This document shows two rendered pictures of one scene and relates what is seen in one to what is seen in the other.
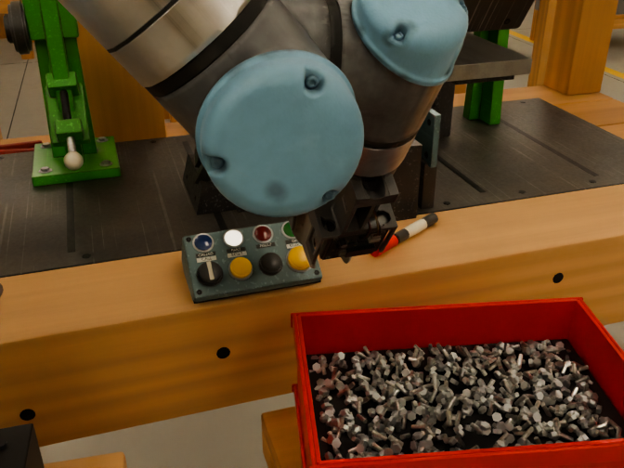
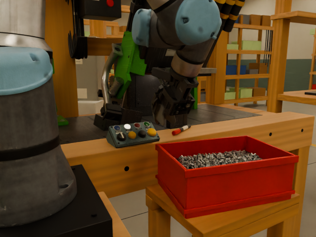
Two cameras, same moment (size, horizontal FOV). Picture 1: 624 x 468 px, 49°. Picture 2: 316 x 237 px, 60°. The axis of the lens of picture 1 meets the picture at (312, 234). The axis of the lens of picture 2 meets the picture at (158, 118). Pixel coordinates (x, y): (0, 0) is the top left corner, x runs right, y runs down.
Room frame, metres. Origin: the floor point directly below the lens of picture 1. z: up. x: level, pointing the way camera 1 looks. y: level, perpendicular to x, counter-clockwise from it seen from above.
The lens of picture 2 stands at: (-0.15, 0.18, 1.15)
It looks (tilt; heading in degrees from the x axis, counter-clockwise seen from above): 12 degrees down; 347
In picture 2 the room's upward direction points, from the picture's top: straight up
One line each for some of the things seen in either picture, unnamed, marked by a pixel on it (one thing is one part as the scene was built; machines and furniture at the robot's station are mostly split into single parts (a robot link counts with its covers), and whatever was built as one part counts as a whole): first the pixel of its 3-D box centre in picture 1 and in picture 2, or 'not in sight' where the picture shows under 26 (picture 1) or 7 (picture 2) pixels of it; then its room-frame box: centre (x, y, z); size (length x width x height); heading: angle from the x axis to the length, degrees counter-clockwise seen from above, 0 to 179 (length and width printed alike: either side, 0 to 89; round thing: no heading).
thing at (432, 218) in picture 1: (405, 233); (181, 129); (0.79, -0.12, 0.91); 0.13 x 0.02 x 0.02; 136
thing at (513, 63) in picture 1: (400, 40); (169, 71); (0.97, -0.12, 1.11); 0.39 x 0.16 x 0.03; 18
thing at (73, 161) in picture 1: (71, 148); not in sight; (0.96, 0.36, 0.96); 0.06 x 0.03 x 0.06; 18
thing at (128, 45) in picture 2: not in sight; (132, 57); (0.96, 0.03, 1.17); 0.13 x 0.12 x 0.20; 108
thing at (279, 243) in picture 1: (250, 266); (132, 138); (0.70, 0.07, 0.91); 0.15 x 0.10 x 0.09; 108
